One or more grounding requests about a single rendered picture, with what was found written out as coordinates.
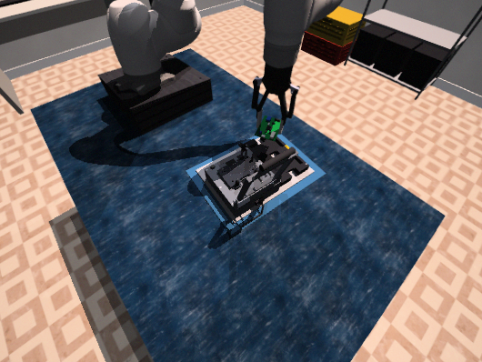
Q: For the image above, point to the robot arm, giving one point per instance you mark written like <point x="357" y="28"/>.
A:
<point x="140" y="39"/>

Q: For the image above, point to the green circuit board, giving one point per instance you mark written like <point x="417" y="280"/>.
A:
<point x="266" y="127"/>

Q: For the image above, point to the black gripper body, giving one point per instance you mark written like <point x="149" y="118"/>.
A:
<point x="277" y="74"/>

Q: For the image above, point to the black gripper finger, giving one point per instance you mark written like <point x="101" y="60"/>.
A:
<point x="282" y="100"/>
<point x="258" y="107"/>

